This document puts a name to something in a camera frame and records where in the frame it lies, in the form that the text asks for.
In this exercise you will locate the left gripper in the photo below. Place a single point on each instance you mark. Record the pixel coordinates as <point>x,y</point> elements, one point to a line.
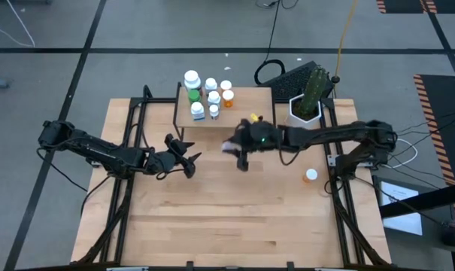
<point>163,162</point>

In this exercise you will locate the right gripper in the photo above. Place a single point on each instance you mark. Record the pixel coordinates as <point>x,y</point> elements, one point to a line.
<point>262,137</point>

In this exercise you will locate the translucent white pill vial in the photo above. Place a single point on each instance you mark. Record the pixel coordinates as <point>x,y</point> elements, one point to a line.
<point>229,147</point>

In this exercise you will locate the small white medicine bottle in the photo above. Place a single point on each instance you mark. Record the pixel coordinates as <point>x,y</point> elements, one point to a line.
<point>214,110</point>

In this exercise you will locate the white bottle blue label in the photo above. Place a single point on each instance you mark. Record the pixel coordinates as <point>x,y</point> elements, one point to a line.
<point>197,109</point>

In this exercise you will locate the orange pill vial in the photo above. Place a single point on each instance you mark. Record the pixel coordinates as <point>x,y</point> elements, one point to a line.
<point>228,96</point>
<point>225,84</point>
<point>311,174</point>

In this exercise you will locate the green medicine bottle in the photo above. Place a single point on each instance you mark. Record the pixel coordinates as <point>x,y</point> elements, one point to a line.
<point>193,95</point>

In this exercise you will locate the large white medicine bottle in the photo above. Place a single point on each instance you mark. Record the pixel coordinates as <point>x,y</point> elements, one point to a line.
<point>192,77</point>

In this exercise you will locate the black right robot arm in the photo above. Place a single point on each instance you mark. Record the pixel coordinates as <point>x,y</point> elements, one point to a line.
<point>325,135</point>

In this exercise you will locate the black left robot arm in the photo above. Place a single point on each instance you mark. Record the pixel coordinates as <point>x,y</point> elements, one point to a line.
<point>99,152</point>

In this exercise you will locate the small yellow tag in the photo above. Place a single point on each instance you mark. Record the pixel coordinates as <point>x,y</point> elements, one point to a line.
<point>254,116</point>

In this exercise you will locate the white planter pot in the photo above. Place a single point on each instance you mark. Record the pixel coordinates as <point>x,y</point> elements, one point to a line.
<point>293,120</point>

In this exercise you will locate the black keyboard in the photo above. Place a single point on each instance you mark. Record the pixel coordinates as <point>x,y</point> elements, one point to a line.
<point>291,83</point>

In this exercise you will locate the green cactus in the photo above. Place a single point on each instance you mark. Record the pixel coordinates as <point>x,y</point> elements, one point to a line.
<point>313,90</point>

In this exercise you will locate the white paper sheet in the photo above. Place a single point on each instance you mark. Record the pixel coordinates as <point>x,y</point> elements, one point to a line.
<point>400,211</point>

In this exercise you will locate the black metal beam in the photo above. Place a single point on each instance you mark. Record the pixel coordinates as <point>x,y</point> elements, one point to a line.
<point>430,199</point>

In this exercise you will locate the black hazard-striped floor mat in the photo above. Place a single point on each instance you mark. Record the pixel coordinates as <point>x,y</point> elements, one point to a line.
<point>404,5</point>
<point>449,98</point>

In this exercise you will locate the wooden shelf black frame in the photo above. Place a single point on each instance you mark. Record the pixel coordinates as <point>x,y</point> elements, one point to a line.
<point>249,101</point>

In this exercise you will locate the silver metal bracket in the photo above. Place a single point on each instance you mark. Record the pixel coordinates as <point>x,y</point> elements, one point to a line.
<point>332,160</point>

